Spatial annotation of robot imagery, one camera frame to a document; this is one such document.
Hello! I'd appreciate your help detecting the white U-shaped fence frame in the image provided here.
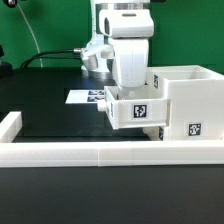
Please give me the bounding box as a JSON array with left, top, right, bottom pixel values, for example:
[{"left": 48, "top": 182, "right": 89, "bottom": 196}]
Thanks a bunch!
[{"left": 0, "top": 112, "right": 224, "bottom": 168}]

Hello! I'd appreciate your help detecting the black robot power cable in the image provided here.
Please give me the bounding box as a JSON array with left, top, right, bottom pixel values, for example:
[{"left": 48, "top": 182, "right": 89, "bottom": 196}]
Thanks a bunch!
[{"left": 19, "top": 48, "right": 88, "bottom": 69}]

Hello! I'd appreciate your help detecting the black device at left edge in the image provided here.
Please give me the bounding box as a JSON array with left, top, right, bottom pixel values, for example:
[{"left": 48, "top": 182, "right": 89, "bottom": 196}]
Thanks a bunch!
[{"left": 0, "top": 45, "right": 13, "bottom": 77}]

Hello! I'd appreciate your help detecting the white front drawer box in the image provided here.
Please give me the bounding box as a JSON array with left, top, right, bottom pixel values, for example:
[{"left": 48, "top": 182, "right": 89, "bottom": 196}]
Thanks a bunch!
[{"left": 143, "top": 127, "right": 164, "bottom": 141}]

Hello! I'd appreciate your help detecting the white drawer housing box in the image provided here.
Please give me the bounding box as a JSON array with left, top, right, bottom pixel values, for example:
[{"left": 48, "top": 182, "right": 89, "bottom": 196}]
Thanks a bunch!
[{"left": 146, "top": 65, "right": 224, "bottom": 141}]

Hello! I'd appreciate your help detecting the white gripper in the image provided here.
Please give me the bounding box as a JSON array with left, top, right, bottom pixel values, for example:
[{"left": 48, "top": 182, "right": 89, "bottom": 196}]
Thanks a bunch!
[{"left": 99, "top": 9, "right": 154, "bottom": 90}]

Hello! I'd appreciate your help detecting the white thin cable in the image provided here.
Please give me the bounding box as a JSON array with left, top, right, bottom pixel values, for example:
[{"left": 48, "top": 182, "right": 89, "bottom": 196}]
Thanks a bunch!
[{"left": 14, "top": 0, "right": 44, "bottom": 68}]

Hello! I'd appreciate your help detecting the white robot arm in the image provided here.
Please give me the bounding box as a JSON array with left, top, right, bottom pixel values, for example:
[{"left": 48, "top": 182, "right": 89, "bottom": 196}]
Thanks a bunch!
[{"left": 81, "top": 0, "right": 154, "bottom": 90}]

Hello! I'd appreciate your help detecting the white marker tag plate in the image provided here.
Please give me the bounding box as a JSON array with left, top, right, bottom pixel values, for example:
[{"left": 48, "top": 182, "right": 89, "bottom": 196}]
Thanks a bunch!
[{"left": 65, "top": 90, "right": 104, "bottom": 104}]

